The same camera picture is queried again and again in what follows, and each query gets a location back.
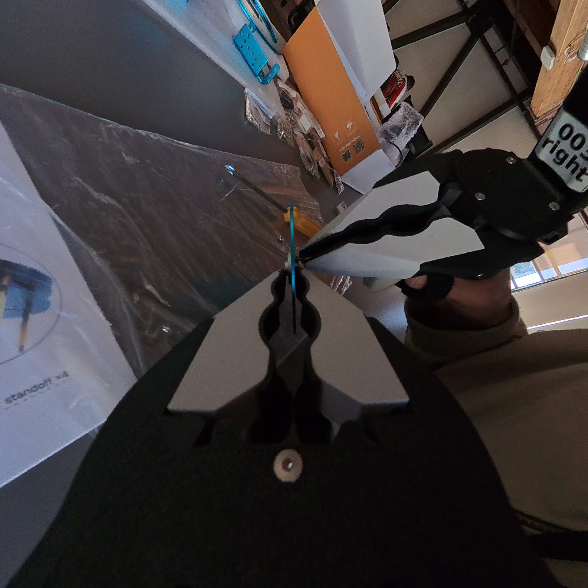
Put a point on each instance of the blue round metal plate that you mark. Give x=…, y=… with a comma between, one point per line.
x=292, y=229

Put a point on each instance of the orange white cardboard box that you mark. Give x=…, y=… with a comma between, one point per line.
x=330, y=82

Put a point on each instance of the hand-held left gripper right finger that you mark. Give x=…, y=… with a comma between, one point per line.
x=353, y=358

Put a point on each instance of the white foam sheet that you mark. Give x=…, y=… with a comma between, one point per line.
x=206, y=32

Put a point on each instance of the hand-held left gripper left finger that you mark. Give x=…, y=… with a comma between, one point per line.
x=229, y=363

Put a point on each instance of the wooden beam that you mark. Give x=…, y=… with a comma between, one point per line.
x=560, y=55

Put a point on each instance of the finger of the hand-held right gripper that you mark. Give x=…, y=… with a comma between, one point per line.
x=413, y=248
x=390, y=193

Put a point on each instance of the bubble wrapped black item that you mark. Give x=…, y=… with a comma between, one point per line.
x=399, y=126

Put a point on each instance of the pile of small parts bags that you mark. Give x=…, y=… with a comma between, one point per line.
x=298, y=133

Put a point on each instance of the blue perforated metal bracket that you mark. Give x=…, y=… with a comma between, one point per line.
x=250, y=50

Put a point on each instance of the person's right hand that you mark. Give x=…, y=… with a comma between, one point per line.
x=482, y=298

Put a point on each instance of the assembly guide booklet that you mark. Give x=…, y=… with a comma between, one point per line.
x=55, y=390

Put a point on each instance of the clear plastic bag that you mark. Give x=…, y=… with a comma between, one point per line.
x=160, y=206

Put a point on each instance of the large window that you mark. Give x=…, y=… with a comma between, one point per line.
x=556, y=266

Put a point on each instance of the red white object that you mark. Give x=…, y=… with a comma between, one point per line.
x=397, y=87

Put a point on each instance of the person's right forearm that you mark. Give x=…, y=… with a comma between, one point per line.
x=528, y=413

